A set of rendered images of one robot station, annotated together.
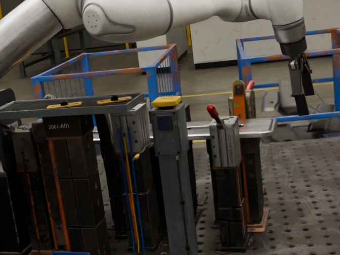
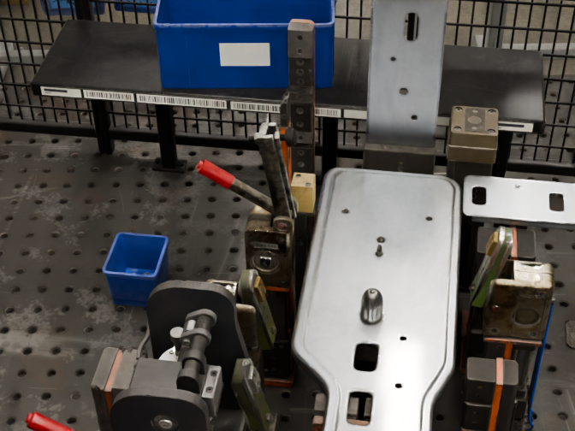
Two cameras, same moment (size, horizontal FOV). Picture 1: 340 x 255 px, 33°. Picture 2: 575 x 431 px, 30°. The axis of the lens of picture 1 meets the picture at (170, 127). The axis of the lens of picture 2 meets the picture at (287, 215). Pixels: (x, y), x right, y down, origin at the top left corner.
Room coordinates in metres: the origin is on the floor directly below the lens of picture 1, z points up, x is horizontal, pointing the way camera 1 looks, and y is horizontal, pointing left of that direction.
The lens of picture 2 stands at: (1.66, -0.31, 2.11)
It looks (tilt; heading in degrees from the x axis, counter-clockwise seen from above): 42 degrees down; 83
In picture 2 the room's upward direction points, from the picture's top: 1 degrees counter-clockwise
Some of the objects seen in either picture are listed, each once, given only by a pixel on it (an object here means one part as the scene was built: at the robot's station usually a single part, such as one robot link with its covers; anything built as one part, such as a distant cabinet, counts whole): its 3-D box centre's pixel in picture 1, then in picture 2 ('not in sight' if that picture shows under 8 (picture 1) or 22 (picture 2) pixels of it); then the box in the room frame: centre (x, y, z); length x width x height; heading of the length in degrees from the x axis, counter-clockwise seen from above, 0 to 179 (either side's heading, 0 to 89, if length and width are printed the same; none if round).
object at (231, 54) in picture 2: not in sight; (246, 32); (1.79, 1.32, 1.10); 0.30 x 0.17 x 0.13; 171
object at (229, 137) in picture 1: (229, 184); not in sight; (1.48, -0.14, 0.88); 0.11 x 0.10 x 0.36; 164
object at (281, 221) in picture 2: not in sight; (283, 224); (1.79, 0.84, 1.06); 0.03 x 0.01 x 0.03; 164
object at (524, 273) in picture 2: not in sight; (508, 354); (2.11, 0.71, 0.87); 0.12 x 0.09 x 0.35; 164
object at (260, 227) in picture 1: (252, 175); not in sight; (1.63, -0.23, 0.84); 0.18 x 0.06 x 0.29; 164
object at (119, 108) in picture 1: (66, 106); not in sight; (1.42, 0.25, 1.16); 0.37 x 0.14 x 0.02; 74
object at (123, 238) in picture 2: not in sight; (139, 271); (1.56, 1.11, 0.74); 0.11 x 0.10 x 0.09; 74
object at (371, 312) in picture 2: not in sight; (371, 306); (1.90, 0.71, 1.02); 0.03 x 0.03 x 0.07
